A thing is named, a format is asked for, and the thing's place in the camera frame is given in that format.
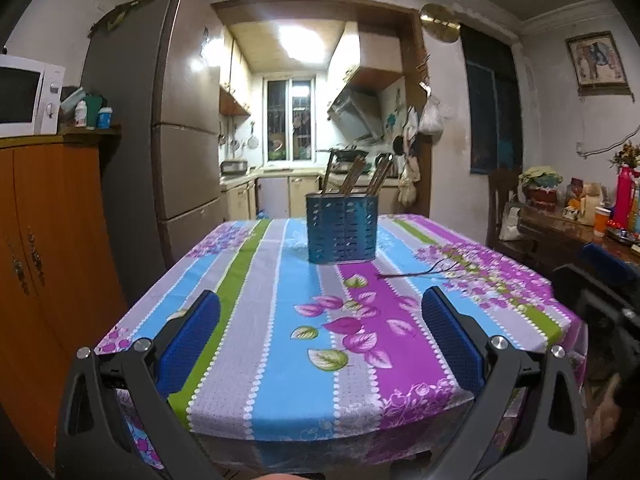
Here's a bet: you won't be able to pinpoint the dark wooden chair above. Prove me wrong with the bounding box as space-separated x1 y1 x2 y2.
487 167 524 257

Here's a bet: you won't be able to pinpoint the green container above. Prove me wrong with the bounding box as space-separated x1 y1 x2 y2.
82 94 106 129

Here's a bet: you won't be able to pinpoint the cream wall cabinet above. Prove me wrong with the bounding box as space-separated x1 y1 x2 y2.
219 25 253 117
327 22 405 94

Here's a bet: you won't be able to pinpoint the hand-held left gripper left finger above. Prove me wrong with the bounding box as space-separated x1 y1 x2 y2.
54 289 223 480

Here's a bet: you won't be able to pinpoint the yellow dried flowers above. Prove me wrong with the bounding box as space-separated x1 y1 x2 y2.
607 141 640 169

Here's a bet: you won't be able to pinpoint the cream base kitchen cabinets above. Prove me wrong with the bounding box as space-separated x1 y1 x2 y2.
220 172 401 222

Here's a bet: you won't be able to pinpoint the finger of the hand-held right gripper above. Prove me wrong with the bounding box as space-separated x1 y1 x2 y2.
551 264 632 322
580 242 640 285

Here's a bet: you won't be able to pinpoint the floral striped tablecloth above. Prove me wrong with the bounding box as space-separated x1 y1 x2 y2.
95 214 588 472

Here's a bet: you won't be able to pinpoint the orange cup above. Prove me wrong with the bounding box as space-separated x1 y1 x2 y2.
593 207 613 238

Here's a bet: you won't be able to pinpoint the dark wooden side table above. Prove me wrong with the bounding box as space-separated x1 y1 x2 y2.
500 202 640 282

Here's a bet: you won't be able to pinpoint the grey refrigerator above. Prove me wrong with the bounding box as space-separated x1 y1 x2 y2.
82 0 226 291

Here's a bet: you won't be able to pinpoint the framed picture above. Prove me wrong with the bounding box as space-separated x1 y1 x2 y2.
565 31 629 92

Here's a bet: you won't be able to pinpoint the cabbage in red basket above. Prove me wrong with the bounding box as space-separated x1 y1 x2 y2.
518 166 564 206

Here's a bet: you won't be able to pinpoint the steel range hood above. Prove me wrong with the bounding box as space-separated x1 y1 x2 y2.
327 87 386 144

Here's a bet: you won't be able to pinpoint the red thermos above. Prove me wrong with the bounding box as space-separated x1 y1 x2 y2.
614 167 639 231

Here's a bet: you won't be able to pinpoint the white microwave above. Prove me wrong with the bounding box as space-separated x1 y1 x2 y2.
0 55 66 139

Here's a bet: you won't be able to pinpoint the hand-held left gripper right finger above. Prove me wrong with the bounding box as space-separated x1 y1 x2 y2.
410 286 590 480

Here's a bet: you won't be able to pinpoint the wall cable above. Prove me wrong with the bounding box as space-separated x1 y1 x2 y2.
575 127 640 159

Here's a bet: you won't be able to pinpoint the set of wooden chopsticks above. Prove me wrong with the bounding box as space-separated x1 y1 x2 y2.
320 149 396 197

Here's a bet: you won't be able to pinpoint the pale green carton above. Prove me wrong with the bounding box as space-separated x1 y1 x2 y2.
60 87 86 111

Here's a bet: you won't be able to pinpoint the dark window with blue curtain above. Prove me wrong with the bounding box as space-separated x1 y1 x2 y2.
460 25 525 176

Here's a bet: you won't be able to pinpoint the orange snack packet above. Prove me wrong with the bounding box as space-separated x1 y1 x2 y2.
565 177 586 221

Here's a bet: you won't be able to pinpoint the white hanging cloth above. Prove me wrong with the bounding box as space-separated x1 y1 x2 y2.
402 106 420 141

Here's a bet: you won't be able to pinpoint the brown paper bag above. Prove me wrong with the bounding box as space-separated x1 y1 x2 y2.
582 182 604 224

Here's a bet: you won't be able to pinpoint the ceiling light panel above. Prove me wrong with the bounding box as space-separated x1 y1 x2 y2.
277 22 347 61

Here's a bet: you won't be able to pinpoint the beige hanging cloth bags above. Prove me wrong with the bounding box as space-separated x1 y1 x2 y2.
397 157 421 206

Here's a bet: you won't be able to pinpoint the kitchen window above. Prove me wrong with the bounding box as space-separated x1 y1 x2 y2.
262 76 318 165

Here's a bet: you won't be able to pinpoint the gold wall clock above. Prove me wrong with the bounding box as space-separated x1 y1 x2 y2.
419 2 461 44

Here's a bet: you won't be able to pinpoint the orange wooden cabinet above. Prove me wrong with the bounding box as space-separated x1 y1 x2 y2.
0 127 129 471

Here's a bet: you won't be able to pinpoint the blue perforated utensil holder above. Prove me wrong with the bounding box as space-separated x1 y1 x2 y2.
305 192 379 265

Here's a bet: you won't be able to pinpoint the white plastic bag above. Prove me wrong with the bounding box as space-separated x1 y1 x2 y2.
419 96 445 136

